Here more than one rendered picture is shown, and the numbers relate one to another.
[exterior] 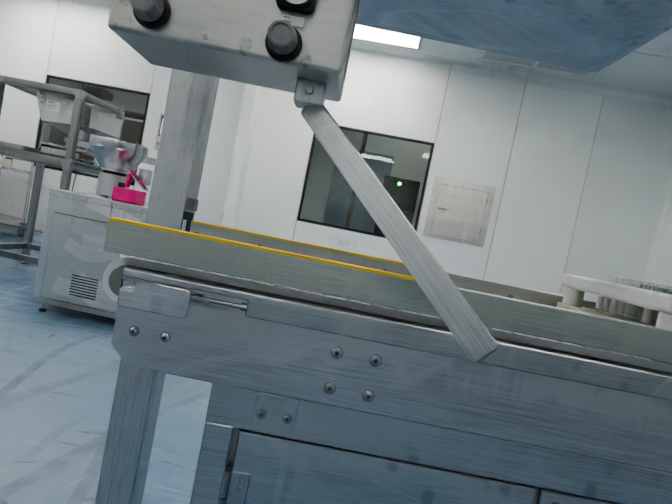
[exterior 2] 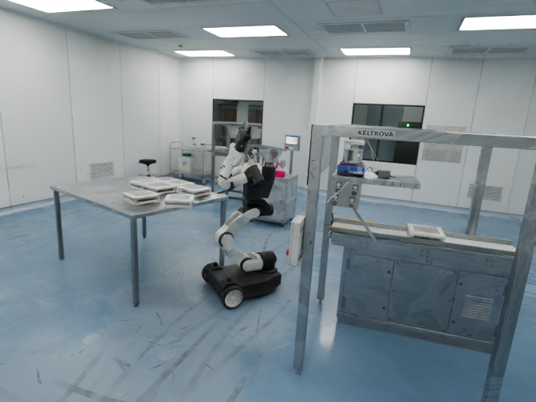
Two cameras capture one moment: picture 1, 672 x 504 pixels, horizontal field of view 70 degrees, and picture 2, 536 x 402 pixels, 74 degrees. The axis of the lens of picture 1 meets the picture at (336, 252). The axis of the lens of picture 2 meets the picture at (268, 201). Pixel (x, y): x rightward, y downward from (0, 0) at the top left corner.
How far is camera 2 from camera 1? 231 cm
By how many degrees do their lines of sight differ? 19
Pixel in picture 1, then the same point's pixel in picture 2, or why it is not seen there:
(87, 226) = not seen: hidden behind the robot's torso
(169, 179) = (328, 210)
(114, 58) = (243, 84)
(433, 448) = (376, 254)
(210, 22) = (341, 203)
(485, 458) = (385, 255)
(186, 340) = (340, 241)
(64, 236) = not seen: hidden behind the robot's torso
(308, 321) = (356, 238)
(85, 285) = not seen: hidden behind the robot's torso
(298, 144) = (344, 116)
